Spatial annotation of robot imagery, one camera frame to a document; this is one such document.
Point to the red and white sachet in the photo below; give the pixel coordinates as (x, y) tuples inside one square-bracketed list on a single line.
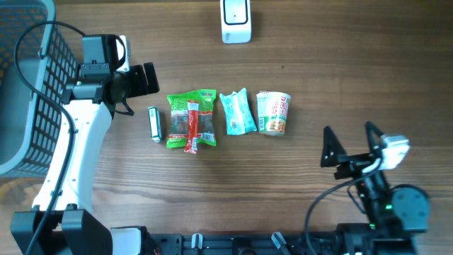
[(191, 143)]

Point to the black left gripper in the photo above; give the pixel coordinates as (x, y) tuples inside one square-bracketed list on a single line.
[(141, 87)]

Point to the white barcode scanner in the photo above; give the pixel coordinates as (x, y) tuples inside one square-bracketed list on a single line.
[(235, 21)]

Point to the light green snack packet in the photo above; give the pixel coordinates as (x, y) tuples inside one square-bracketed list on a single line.
[(239, 120)]

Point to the green carton with barcode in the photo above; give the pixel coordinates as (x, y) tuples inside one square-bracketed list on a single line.
[(155, 124)]

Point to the cup noodles cup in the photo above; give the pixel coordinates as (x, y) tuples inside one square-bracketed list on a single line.
[(273, 108)]

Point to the bright green snack bag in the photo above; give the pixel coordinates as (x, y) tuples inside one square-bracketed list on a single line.
[(179, 117)]

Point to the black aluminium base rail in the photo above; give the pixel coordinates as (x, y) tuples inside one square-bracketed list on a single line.
[(248, 244)]

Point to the grey plastic lattice basket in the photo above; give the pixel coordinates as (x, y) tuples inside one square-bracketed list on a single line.
[(32, 48)]

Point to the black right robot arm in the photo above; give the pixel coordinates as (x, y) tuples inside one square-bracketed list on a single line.
[(395, 213)]

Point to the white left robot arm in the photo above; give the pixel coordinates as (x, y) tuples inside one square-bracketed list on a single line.
[(72, 131)]

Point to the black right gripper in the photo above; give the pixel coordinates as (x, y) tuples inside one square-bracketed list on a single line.
[(351, 163)]

